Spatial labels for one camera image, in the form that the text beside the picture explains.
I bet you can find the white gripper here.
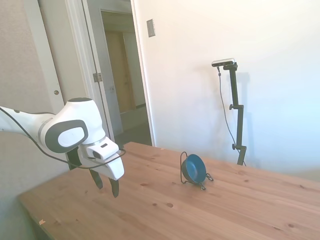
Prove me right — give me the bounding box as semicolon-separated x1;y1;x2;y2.
78;146;125;199

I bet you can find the dark blue bowl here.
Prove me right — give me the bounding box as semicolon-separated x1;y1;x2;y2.
181;153;207;183

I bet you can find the open gray room door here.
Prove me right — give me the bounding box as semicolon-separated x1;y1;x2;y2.
82;0;124;142

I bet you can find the wooden hallway door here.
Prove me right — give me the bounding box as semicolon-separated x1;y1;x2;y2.
104;29;137;115

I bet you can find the white closet door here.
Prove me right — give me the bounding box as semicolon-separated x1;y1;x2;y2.
23;0;87;116

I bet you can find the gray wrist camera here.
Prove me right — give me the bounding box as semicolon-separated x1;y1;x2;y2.
65;147;82;171

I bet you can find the black wire bowl rack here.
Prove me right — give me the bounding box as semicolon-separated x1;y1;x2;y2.
179;151;215;192

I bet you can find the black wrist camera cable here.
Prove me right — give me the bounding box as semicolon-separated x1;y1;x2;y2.
0;106;127;170

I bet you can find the black jointed camera stand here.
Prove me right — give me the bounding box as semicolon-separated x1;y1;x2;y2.
222;63;247;166

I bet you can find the gray light switch plate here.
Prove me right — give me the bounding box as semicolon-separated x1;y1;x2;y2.
146;18;156;38

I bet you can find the silver camera on stand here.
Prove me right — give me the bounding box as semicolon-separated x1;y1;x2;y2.
211;57;237;68

